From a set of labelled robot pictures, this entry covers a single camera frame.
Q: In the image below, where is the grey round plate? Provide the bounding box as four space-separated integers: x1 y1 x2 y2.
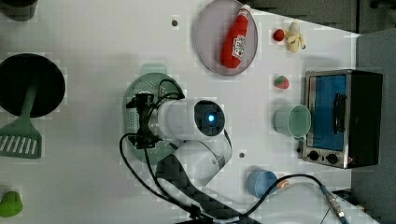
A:
194 0 258 76

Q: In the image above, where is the orange slice toy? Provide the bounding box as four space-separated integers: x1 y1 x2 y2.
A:
277 179 290 189

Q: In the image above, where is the green plush pepper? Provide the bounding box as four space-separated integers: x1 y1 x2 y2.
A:
0 191 23 217

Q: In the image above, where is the blue plastic cup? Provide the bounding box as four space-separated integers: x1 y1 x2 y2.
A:
247 169 277 199

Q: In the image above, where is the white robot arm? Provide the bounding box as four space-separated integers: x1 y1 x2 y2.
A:
124 92 260 224

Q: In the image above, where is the green plastic strainer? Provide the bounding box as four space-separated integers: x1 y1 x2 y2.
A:
122 63 185 164

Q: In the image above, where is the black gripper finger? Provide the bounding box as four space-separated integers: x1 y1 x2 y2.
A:
129 134 158 149
126 93 154 108

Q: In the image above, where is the black round pan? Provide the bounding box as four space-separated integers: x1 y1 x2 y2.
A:
0 53 65 118

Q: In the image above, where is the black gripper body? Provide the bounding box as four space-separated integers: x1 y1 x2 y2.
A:
136 104 158 139

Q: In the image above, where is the dark pot at corner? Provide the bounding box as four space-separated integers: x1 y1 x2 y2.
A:
0 0 38 21

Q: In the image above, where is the green plastic cup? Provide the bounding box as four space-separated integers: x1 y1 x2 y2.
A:
274 105 311 141

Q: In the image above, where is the silver toaster oven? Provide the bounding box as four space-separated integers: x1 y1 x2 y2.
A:
301 69 383 169

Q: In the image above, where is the green slotted spatula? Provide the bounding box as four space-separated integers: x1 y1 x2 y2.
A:
0 86 42 159

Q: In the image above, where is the small red tomato toy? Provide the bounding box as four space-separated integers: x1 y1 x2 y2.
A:
273 29 285 42

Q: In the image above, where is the red plush strawberry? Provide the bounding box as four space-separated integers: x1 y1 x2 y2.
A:
274 76 290 90

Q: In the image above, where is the plush peeled banana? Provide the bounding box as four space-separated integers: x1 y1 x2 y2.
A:
285 20 306 53

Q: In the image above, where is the red plush ketchup bottle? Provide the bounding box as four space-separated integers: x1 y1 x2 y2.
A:
220 5 250 68

